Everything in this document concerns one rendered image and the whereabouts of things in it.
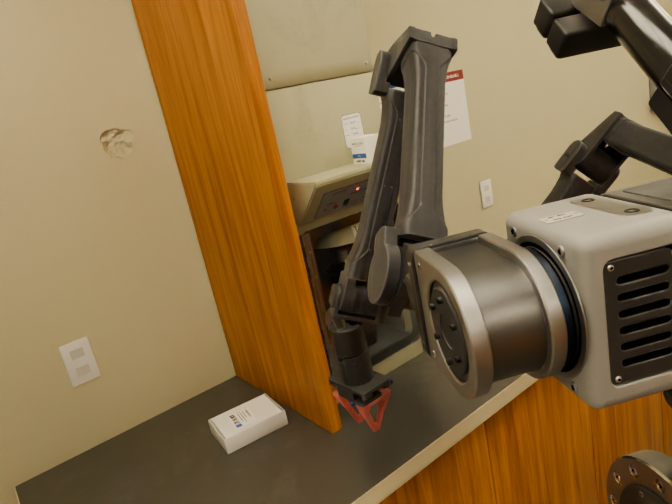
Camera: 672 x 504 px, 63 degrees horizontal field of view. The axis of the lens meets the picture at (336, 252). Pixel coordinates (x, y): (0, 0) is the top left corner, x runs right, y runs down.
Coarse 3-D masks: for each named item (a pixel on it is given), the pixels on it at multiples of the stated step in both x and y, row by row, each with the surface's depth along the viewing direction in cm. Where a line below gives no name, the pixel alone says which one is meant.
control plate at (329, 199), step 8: (352, 184) 122; (360, 184) 124; (328, 192) 118; (336, 192) 120; (344, 192) 122; (352, 192) 124; (360, 192) 127; (328, 200) 120; (336, 200) 123; (352, 200) 128; (360, 200) 130; (320, 208) 121; (328, 208) 123; (336, 208) 126; (344, 208) 128; (320, 216) 124
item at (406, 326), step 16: (336, 224) 130; (352, 224) 133; (320, 240) 128; (336, 240) 131; (352, 240) 133; (320, 256) 128; (336, 256) 131; (320, 272) 129; (336, 272) 131; (384, 320) 142; (400, 320) 146; (416, 320) 150; (368, 336) 140; (384, 336) 143; (400, 336) 146; (416, 336) 150; (384, 352) 144
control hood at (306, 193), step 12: (336, 168) 128; (348, 168) 124; (360, 168) 120; (300, 180) 121; (312, 180) 117; (324, 180) 115; (336, 180) 116; (348, 180) 119; (360, 180) 122; (300, 192) 118; (312, 192) 114; (324, 192) 117; (300, 204) 120; (312, 204) 118; (360, 204) 132; (300, 216) 121; (312, 216) 122; (324, 216) 126
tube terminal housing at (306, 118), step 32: (288, 96) 120; (320, 96) 125; (352, 96) 131; (288, 128) 121; (320, 128) 126; (288, 160) 122; (320, 160) 127; (352, 160) 133; (320, 224) 129; (416, 352) 153
